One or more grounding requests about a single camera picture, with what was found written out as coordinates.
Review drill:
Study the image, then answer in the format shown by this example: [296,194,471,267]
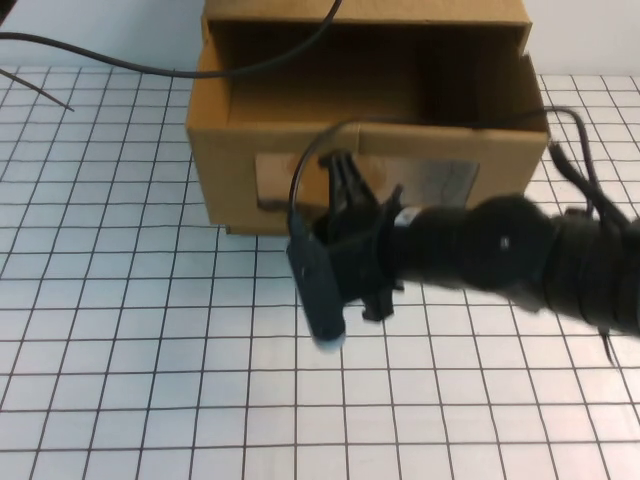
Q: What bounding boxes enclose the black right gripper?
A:
[312,149,406,321]

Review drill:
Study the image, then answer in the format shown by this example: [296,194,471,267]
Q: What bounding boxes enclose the cardboard drawer with wavy-reflection window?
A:
[185,19,552,236]

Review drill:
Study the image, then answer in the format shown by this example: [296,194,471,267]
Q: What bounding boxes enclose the black looping camera cable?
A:
[287,105,604,226]

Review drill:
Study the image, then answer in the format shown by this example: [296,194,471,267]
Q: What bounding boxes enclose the black oblong wrist camera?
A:
[286,217,347,353]

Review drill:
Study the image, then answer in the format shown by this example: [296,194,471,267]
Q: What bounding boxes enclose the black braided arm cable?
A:
[547,140,621,224]

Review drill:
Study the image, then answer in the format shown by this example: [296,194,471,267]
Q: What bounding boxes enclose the long black curved cable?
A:
[0,0,344,79]

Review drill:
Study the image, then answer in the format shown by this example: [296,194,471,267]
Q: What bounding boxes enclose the thin dark wire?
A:
[0,68,76,113]

